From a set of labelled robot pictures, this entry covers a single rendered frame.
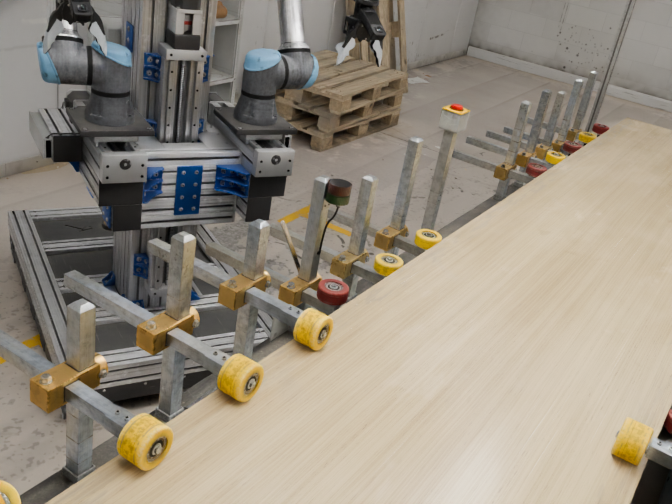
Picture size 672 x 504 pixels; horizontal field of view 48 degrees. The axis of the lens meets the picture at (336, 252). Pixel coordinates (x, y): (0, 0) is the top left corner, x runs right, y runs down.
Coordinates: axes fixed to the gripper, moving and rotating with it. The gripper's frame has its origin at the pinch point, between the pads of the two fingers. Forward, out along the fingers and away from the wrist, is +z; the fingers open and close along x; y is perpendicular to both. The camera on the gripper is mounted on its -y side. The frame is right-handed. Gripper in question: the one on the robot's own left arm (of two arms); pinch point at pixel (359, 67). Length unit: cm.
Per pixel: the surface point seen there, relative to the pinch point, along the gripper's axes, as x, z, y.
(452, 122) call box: -31.0, 13.4, -12.4
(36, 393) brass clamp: 108, 37, -85
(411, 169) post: -9.8, 24.1, -24.0
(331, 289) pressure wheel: 33, 41, -58
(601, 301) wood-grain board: -41, 42, -80
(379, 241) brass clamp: -2, 47, -26
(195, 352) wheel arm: 77, 36, -81
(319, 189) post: 35, 19, -47
